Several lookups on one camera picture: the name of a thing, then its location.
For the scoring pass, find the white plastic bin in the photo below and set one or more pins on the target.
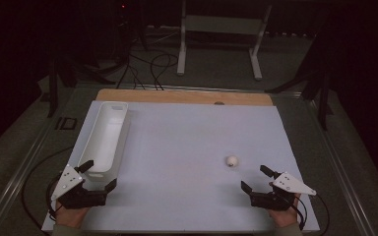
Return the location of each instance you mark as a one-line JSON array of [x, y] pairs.
[[106, 137]]

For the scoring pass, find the white metal stand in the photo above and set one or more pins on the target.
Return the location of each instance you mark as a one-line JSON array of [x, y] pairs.
[[223, 25]]

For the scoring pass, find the white table cover sheet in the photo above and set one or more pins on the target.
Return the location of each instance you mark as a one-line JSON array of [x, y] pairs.
[[183, 137]]

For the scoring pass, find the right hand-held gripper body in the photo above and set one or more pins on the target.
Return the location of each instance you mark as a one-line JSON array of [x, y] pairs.
[[275, 200]]

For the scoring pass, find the person's left hand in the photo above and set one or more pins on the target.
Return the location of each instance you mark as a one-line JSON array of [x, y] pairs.
[[69, 217]]

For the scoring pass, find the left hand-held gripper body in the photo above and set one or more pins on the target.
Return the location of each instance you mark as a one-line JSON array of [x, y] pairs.
[[78, 198]]

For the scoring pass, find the person's right hand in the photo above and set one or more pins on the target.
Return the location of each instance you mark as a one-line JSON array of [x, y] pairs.
[[287, 217]]

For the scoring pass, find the black tripod stand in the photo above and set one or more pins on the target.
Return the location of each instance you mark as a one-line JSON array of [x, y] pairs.
[[53, 88]]

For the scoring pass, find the black stand with legs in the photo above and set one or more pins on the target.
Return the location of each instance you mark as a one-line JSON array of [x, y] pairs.
[[323, 98]]

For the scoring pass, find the white ball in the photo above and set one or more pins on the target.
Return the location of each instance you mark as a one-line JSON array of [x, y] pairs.
[[232, 161]]

